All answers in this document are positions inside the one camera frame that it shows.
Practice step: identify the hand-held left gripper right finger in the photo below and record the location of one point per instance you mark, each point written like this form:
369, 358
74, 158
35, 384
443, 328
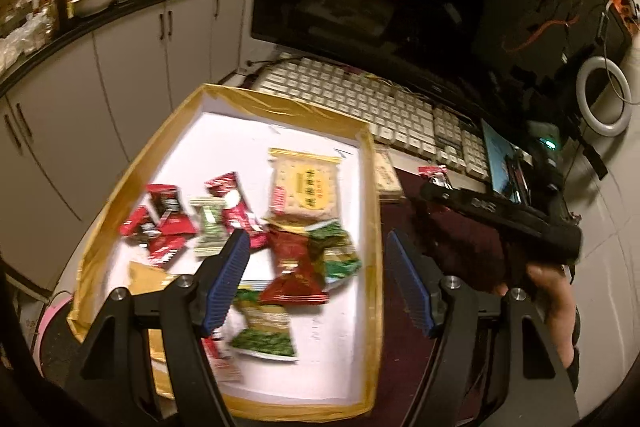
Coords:
407, 282

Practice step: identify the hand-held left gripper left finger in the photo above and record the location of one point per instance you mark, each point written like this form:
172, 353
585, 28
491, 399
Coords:
225, 282

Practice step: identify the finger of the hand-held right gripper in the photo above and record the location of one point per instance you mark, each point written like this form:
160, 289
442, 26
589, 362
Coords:
475, 207

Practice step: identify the green white snack packet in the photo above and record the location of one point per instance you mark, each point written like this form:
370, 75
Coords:
210, 227

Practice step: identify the dark red snack packet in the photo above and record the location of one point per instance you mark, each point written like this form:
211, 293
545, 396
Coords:
295, 267

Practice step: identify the red white snack packet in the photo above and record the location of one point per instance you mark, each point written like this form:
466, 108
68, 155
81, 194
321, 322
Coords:
225, 362
240, 212

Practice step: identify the gold snack packet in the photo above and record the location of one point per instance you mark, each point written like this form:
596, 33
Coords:
150, 282

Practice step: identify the cardboard box with white inside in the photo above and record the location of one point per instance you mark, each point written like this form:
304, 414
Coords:
310, 372

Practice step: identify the yellow biscuit packet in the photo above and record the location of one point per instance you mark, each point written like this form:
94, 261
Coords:
305, 184

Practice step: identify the person's right hand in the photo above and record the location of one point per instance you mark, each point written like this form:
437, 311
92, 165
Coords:
555, 307

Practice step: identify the maroon cloth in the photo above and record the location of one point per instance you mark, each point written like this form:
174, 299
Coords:
460, 247

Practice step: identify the blue book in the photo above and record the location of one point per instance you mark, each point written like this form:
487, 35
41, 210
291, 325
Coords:
500, 162

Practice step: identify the white keyboard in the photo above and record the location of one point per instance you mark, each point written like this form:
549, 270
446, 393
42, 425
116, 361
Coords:
360, 107

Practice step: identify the pink stool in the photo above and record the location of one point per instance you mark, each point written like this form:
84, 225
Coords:
50, 327

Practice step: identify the black monitor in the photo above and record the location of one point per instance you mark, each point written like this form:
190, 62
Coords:
425, 7

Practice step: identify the kitchen cabinet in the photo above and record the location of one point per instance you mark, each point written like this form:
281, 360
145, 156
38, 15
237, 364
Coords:
125, 72

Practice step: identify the metal bowl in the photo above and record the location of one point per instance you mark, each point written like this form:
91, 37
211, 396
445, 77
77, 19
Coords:
95, 2

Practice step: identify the white plastic bags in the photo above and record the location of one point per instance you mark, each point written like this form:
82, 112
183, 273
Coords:
25, 37

